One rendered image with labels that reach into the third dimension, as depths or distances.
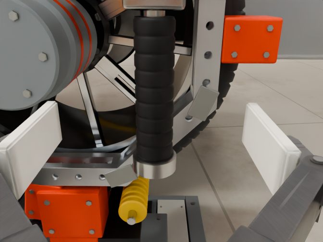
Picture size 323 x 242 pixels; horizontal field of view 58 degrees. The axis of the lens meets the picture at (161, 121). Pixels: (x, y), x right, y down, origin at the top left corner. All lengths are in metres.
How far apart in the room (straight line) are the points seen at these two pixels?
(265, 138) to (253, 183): 1.51
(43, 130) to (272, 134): 0.13
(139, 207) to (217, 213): 0.86
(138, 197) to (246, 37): 0.37
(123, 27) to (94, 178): 0.59
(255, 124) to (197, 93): 0.31
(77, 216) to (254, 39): 0.45
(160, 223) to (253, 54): 0.69
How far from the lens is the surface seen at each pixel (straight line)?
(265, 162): 0.17
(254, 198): 1.57
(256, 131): 0.19
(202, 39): 0.47
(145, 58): 0.25
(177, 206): 1.32
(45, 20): 0.35
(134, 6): 0.25
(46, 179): 0.60
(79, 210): 0.61
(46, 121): 0.19
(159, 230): 1.00
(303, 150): 0.17
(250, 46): 0.49
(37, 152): 0.18
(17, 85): 0.37
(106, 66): 0.59
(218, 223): 1.38
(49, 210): 0.63
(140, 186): 0.64
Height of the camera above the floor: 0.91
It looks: 22 degrees down
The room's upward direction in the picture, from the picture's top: straight up
